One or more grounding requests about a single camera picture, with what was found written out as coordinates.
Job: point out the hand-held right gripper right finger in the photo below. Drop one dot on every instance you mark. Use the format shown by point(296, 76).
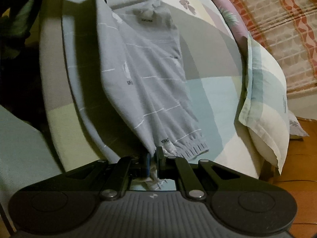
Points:
point(159, 161)

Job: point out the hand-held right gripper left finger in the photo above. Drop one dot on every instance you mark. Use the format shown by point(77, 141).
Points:
point(147, 164)

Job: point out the grey striped pants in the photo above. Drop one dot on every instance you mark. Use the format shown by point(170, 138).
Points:
point(148, 79)

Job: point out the patchwork floral bed sheet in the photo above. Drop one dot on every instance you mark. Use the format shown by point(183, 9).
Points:
point(210, 99)

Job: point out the person's leaf print clothing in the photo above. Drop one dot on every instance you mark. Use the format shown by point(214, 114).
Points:
point(19, 17)

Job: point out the checked pillow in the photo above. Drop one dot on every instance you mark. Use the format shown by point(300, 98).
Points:
point(267, 104)

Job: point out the pale green blanket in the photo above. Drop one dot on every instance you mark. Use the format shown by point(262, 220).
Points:
point(22, 153)

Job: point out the purple floral quilt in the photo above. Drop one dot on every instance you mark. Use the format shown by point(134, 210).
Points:
point(230, 12)

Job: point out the small purple floral pillow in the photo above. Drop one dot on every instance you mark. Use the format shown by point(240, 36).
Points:
point(296, 126)

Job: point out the red patterned curtain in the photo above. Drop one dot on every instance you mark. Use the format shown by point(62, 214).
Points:
point(284, 29)

